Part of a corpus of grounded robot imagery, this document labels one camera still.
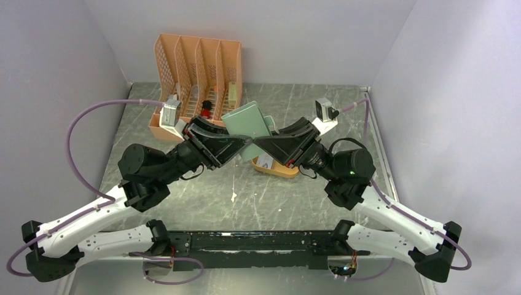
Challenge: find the pale green eraser box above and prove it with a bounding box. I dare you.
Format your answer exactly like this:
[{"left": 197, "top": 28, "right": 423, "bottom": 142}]
[{"left": 227, "top": 82, "right": 238, "bottom": 109}]

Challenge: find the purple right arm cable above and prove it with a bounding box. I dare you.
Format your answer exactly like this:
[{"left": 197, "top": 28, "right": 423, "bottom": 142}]
[{"left": 325, "top": 97, "right": 473, "bottom": 283}]

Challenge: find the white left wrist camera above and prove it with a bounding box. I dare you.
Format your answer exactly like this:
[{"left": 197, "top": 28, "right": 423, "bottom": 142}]
[{"left": 159, "top": 94, "right": 187, "bottom": 138}]

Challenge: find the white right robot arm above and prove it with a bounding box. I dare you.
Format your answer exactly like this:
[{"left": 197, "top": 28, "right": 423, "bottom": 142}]
[{"left": 253, "top": 118, "right": 462, "bottom": 283}]

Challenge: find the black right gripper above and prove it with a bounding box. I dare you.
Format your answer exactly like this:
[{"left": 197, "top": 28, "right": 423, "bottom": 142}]
[{"left": 253, "top": 117, "right": 339, "bottom": 182}]

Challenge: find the red black stamp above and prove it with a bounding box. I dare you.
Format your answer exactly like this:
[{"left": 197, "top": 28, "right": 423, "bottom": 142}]
[{"left": 200, "top": 100, "right": 213, "bottom": 119}]

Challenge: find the yellow oval tray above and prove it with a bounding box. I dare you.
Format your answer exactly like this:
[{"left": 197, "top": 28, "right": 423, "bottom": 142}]
[{"left": 251, "top": 157, "right": 299, "bottom": 178}]

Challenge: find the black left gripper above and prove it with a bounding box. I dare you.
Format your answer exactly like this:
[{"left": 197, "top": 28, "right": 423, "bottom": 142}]
[{"left": 157, "top": 114, "right": 254, "bottom": 184}]

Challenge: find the green leather card holder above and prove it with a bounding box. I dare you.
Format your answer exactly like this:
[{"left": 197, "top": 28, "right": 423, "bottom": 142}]
[{"left": 221, "top": 101, "right": 277, "bottom": 139}]

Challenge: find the orange plastic desk organizer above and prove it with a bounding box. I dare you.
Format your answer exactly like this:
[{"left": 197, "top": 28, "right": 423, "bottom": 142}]
[{"left": 154, "top": 33, "right": 243, "bottom": 126}]

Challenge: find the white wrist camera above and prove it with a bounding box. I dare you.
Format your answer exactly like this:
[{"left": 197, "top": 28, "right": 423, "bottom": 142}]
[
  {"left": 312, "top": 98, "right": 340, "bottom": 136},
  {"left": 159, "top": 94, "right": 187, "bottom": 138}
]

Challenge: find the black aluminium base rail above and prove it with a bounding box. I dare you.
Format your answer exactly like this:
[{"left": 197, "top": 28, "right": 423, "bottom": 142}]
[{"left": 67, "top": 230, "right": 426, "bottom": 272}]

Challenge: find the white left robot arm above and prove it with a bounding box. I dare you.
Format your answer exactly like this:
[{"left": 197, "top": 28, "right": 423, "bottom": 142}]
[{"left": 22, "top": 116, "right": 252, "bottom": 282}]

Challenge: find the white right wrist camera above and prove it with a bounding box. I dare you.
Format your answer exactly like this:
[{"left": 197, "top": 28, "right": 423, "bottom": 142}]
[{"left": 312, "top": 98, "right": 340, "bottom": 136}]

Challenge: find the grey credit card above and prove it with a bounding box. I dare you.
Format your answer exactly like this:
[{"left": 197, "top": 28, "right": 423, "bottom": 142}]
[{"left": 256, "top": 154, "right": 273, "bottom": 169}]

